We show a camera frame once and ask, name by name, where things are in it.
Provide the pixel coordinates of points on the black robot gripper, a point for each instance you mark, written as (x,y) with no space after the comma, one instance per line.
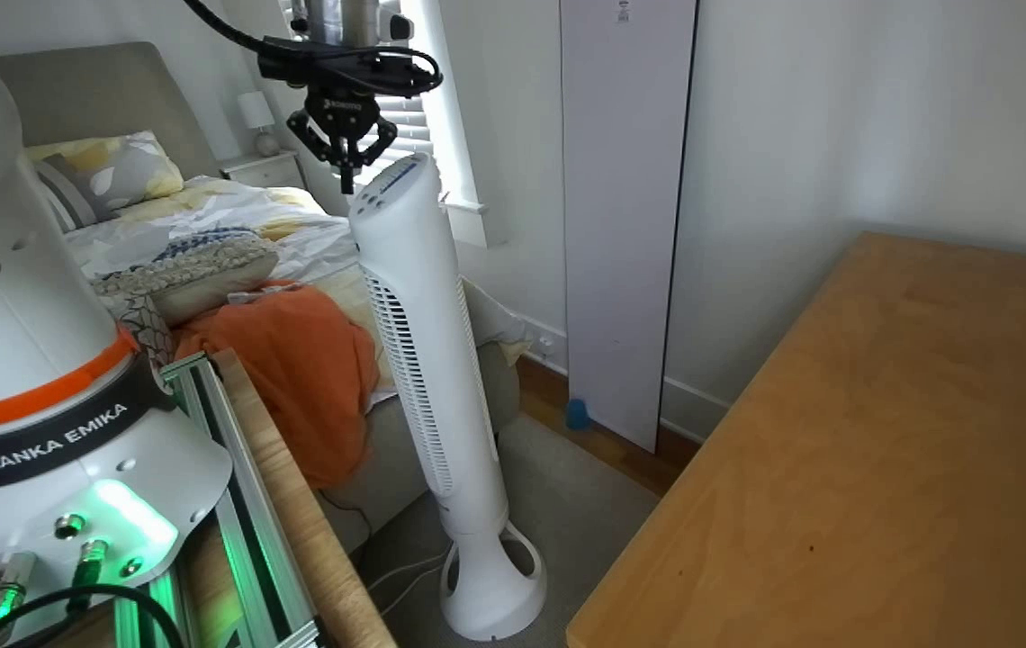
(348,105)

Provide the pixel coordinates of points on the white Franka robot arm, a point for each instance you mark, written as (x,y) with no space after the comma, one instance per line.
(18,310)

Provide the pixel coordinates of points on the white tower heater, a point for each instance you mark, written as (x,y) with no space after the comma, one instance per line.
(435,362)

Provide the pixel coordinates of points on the white window blinds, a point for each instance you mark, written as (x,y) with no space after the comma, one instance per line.
(410,111)

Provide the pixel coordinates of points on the white nightstand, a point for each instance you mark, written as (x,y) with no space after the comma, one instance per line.
(261,168)

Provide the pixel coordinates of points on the white bedside lamp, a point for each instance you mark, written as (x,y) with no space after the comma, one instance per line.
(258,121)

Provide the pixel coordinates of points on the white patterned duvet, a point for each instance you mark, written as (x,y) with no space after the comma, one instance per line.
(225,216)

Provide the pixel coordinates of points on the grey knitted throw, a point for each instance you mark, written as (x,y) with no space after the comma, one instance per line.
(191,274)

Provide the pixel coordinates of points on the grey yellow patterned pillow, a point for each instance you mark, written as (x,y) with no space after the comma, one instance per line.
(118,169)

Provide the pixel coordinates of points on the orange blanket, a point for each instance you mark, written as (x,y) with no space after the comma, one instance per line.
(297,370)

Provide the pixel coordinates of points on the grey upholstered headboard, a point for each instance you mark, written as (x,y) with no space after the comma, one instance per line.
(101,91)

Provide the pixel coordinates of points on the white baseboard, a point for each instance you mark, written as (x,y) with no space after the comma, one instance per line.
(533,334)

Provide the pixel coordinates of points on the white leaning panel board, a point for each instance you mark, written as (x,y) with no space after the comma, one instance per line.
(624,204)

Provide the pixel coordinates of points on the small blue floor object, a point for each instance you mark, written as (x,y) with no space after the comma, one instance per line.
(581,414)

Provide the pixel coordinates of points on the grey floor rug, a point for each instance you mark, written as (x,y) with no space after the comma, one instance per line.
(570,514)

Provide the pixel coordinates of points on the light wooden dresser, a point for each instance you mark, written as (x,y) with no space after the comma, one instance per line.
(884,480)

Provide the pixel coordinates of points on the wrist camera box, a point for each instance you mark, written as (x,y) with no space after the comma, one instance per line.
(350,63)

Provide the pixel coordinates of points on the white window frame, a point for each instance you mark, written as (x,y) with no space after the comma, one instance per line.
(460,130)

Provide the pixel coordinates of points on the aluminium robot stand frame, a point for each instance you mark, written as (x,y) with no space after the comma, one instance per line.
(244,528)

